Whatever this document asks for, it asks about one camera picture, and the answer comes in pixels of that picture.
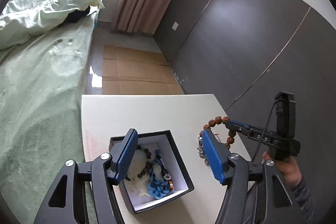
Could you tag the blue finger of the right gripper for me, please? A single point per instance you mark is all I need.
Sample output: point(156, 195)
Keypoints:
point(237, 126)

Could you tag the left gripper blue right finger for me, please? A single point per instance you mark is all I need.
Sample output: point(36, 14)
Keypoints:
point(219, 158)

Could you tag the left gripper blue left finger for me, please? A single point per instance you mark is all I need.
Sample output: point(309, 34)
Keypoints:
point(122, 151)

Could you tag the black jewelry box white lining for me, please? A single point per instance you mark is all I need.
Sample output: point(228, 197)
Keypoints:
point(157, 174)

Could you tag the grey patterned right sleeve forearm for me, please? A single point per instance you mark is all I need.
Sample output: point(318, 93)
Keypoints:
point(307, 208)

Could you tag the jewelry pile on table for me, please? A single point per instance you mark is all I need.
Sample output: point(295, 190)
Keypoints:
point(200, 149)

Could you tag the person's right hand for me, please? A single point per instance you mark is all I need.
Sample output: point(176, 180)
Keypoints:
point(289, 169)

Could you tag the flattened cardboard sheet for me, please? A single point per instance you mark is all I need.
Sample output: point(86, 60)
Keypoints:
point(126, 71)

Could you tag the green bed sheet mattress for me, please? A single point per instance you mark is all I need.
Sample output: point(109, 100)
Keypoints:
point(42, 82)

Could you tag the black item on bed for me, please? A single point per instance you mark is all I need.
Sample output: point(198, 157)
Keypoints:
point(76, 15)

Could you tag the light green crumpled duvet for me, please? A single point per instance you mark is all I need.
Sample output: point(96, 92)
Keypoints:
point(23, 19)

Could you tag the white wall socket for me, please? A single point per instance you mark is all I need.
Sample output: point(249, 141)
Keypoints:
point(175, 26)

